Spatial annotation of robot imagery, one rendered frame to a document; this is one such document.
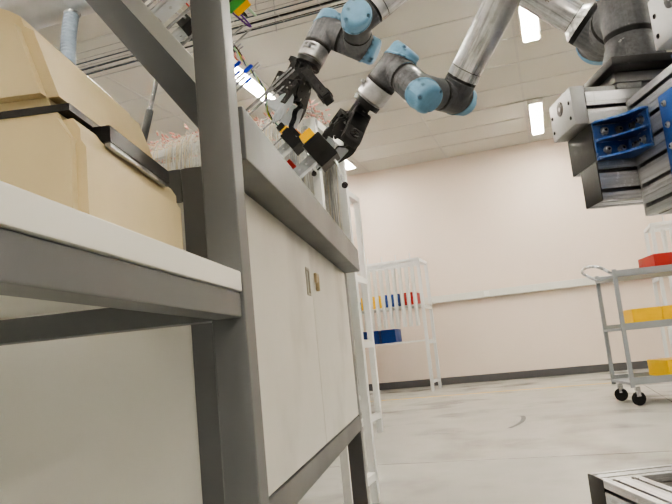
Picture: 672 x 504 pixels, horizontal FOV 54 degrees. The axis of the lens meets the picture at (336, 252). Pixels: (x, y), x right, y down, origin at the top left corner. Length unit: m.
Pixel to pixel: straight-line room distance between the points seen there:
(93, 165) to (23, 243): 0.15
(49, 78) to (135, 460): 0.45
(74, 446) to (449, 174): 9.41
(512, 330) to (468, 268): 1.07
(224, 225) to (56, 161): 0.25
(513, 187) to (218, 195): 9.29
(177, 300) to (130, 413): 0.31
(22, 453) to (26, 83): 0.48
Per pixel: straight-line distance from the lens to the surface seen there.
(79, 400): 0.82
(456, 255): 9.83
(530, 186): 9.89
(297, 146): 1.71
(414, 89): 1.53
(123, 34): 1.06
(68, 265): 0.37
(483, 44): 1.62
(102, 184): 0.48
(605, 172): 1.62
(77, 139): 0.48
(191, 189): 0.78
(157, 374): 0.78
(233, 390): 0.66
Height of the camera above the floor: 0.57
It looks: 9 degrees up
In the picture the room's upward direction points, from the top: 6 degrees counter-clockwise
